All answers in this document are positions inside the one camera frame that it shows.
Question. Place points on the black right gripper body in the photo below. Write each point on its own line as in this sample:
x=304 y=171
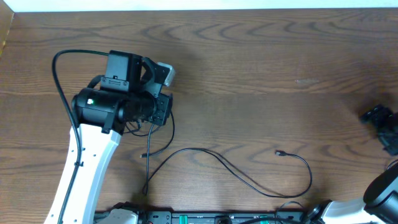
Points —
x=385 y=121

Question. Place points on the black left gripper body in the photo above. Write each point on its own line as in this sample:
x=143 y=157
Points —
x=163 y=105

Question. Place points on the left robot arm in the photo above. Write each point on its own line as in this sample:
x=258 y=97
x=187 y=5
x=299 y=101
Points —
x=130 y=90

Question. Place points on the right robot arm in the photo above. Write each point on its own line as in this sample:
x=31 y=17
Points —
x=379 y=202

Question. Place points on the wooden side panel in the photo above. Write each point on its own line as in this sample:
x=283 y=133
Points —
x=6 y=18

